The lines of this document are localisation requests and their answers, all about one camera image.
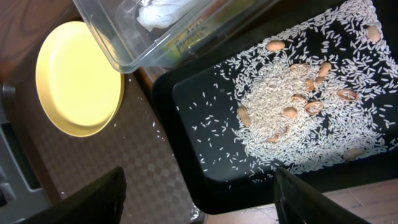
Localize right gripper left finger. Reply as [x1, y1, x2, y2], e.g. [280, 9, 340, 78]
[21, 166, 126, 224]

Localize white paper napkin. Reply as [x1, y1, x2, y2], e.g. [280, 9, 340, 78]
[137, 0, 198, 32]

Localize green snack wrapper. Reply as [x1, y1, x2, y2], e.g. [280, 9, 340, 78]
[164, 9, 237, 63]

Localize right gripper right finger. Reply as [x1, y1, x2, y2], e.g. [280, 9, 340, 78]
[274, 168, 367, 224]

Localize black waste tray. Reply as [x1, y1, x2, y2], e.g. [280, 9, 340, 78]
[151, 0, 398, 215]

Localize yellow plate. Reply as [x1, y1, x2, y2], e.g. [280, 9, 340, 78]
[35, 21, 124, 138]

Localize grey plastic dishwasher rack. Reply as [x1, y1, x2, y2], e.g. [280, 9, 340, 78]
[0, 83, 53, 224]

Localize clear plastic waste bin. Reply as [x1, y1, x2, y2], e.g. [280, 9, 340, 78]
[73, 0, 276, 73]

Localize dark brown serving tray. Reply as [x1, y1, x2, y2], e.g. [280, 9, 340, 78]
[0, 18, 206, 224]

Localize rice and nut waste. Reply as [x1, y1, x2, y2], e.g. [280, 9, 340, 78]
[192, 1, 397, 184]

